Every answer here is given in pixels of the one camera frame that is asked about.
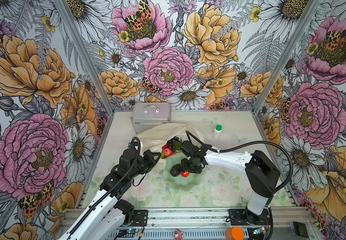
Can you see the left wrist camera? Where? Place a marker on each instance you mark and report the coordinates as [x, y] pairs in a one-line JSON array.
[[129, 162]]

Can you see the dark purple grape bunch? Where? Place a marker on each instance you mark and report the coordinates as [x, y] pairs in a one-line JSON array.
[[174, 144]]

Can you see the orange round cap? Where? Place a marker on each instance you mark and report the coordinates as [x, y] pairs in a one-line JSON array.
[[234, 233]]

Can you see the small yellow orange mango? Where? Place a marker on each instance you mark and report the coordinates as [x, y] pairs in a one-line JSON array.
[[185, 174]]

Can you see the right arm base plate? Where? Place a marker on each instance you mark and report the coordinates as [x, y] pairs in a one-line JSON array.
[[242, 217]]

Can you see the white bottle green cap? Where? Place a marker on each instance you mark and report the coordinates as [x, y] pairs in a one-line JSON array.
[[217, 131]]

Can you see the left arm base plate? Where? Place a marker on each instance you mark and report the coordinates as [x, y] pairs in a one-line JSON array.
[[136, 218]]

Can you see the red white small object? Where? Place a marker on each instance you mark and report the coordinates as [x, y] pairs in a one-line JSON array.
[[179, 235]]

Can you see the aluminium frame rail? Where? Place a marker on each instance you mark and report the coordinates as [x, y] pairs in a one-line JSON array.
[[207, 224]]

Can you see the black phone device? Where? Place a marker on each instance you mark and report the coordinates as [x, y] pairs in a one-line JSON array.
[[299, 229]]

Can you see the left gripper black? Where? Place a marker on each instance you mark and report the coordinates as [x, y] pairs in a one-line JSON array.
[[152, 154]]

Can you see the red pink apple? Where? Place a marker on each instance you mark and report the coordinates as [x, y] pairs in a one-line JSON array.
[[167, 152]]

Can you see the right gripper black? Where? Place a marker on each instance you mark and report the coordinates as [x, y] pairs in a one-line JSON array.
[[184, 166]]

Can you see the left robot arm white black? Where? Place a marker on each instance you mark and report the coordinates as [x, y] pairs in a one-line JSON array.
[[107, 210]]

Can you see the dark avocado fruit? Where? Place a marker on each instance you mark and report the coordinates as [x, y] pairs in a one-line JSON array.
[[176, 170]]

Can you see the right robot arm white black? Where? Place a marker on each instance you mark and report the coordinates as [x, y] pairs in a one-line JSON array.
[[260, 172]]

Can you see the silver metal case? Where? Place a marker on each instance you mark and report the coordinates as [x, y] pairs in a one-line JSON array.
[[148, 115]]

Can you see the translucent yellow plastic bag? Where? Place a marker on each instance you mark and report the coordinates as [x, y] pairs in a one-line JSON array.
[[154, 138]]

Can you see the light green wavy plate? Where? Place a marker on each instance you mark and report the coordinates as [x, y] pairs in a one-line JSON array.
[[179, 182]]

